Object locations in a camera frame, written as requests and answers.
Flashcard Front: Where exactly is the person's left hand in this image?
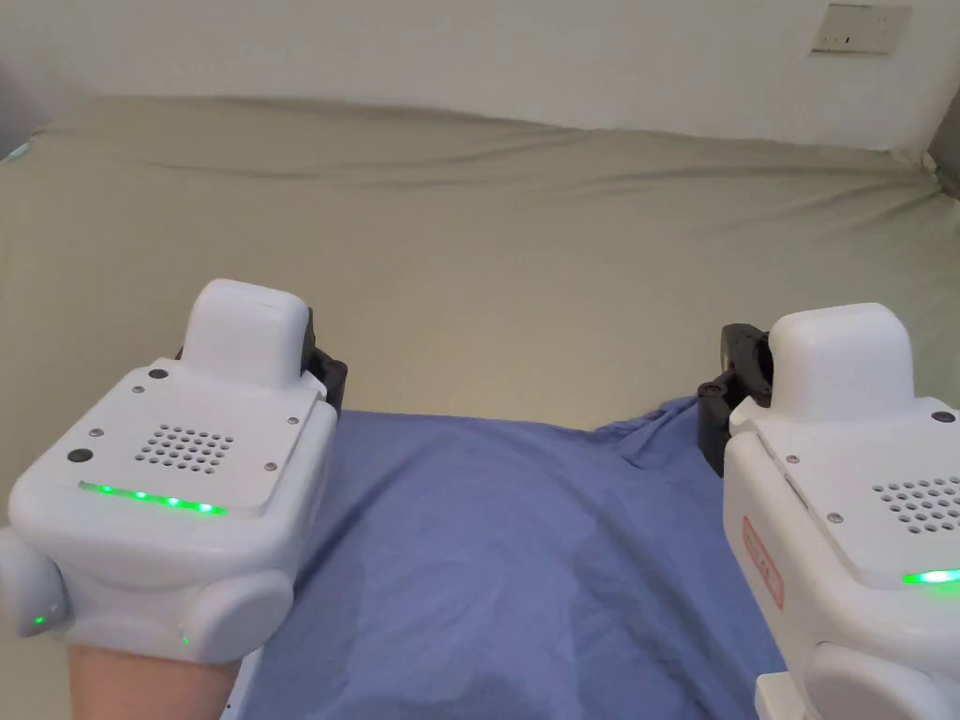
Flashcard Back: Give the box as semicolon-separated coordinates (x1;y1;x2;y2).
66;640;263;720

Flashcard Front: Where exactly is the white wall switch plate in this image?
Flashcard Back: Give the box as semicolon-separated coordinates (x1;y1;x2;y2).
809;3;913;56

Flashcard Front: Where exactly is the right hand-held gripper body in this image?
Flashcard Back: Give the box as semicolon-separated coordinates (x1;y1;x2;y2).
697;302;960;720

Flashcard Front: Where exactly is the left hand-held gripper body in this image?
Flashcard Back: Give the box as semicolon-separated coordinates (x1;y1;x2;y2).
0;278;350;655

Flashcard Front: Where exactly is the bed with beige sheet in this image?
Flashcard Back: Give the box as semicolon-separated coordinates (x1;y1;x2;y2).
0;93;960;533

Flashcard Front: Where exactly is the blue shirt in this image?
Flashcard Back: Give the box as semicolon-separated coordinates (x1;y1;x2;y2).
241;395;788;720

